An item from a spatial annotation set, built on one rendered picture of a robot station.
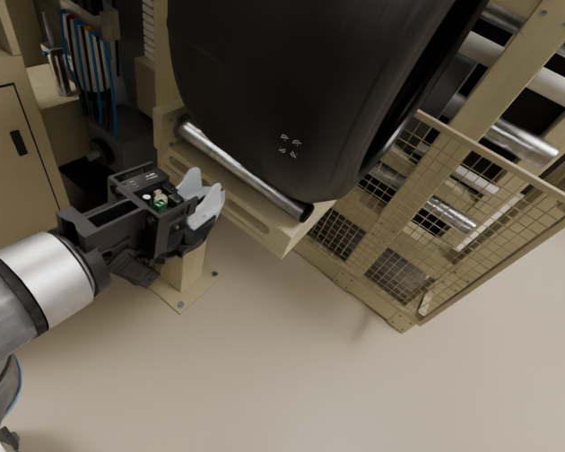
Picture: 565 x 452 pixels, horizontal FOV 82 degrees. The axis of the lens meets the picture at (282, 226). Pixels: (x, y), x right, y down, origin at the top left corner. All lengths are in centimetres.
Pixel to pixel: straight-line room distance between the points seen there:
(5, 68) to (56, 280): 75
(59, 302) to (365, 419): 136
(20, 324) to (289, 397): 122
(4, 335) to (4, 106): 78
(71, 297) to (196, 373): 111
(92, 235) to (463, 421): 169
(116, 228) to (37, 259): 6
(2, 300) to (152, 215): 12
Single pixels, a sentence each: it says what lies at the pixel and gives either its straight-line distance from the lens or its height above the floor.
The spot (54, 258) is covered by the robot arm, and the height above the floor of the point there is 110.
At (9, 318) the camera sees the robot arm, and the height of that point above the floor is 109.
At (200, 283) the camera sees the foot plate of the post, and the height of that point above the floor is 1.
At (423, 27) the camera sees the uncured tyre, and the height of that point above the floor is 127.
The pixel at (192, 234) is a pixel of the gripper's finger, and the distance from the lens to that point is 39.
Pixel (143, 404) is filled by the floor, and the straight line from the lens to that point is 138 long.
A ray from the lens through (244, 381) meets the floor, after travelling 141.
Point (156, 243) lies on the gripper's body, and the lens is 34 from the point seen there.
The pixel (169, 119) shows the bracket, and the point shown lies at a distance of 74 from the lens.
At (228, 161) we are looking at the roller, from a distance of 69.
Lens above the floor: 135
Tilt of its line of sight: 47 degrees down
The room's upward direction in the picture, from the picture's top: 23 degrees clockwise
